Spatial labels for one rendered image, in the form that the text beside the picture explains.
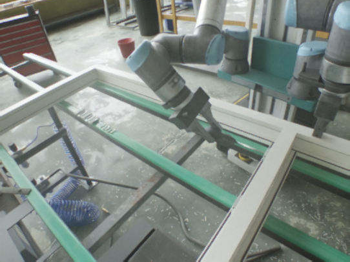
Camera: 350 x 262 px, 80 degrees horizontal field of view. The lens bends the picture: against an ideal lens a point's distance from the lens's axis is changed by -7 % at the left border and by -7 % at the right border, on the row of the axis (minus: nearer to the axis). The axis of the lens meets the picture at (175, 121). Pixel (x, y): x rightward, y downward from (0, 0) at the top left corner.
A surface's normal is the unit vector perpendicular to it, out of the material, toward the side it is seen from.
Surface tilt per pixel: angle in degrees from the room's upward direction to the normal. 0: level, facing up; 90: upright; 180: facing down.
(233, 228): 0
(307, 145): 90
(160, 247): 0
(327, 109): 90
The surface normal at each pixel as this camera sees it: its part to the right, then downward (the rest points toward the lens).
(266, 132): -0.62, 0.53
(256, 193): -0.10, -0.79
